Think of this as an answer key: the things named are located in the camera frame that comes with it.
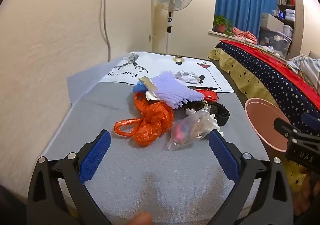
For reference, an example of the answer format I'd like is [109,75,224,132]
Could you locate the black elastic strap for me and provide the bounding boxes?
[205,101,231,127]

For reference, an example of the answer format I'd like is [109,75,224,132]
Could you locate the black snack wrapper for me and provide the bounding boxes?
[187,86,217,91]

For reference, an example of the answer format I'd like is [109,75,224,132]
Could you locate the red foil wrapper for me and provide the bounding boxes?
[197,89,219,102]

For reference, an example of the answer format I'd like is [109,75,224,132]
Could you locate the clear plastic bag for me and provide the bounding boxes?
[167,116,223,150]

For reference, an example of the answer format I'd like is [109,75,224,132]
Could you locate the white paper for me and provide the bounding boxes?
[174,71,201,84]

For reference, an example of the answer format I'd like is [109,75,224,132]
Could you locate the orange plastic bag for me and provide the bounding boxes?
[113,92,175,147]

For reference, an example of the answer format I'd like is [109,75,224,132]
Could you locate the blue plastic shoe cover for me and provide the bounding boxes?
[132,81,148,93]

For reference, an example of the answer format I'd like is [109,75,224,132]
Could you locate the pink trash bin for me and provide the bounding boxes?
[245,98,289,155]

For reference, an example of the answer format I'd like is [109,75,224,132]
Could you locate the operator thumb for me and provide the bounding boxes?
[126,211,153,225]

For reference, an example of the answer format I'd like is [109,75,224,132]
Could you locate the navy star bedsheet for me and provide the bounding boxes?
[225,49,319,136]

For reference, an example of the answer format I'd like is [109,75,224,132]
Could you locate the yellow star bed skirt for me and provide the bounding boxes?
[209,48,305,194]

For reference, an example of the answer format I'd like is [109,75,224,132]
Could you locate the striped grey blue duvet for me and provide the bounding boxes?
[286,55,320,94]

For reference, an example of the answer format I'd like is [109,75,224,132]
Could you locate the dark plastic storage bin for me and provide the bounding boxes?
[258,28,292,58]

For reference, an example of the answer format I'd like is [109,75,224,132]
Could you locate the pink folded clothes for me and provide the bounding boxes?
[232,27,258,45]

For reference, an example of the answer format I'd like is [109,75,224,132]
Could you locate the white cardboard box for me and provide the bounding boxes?
[260,13,284,33]

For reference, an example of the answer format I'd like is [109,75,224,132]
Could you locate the wooden bookshelf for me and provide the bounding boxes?
[277,0,304,59]

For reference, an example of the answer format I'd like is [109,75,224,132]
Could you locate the potted green plant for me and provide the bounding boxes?
[213,15,233,36]

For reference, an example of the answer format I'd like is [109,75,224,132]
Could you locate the wall power outlet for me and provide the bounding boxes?
[149,34,157,42]

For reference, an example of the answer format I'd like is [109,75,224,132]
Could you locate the grey wall cable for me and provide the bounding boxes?
[98,0,112,62]

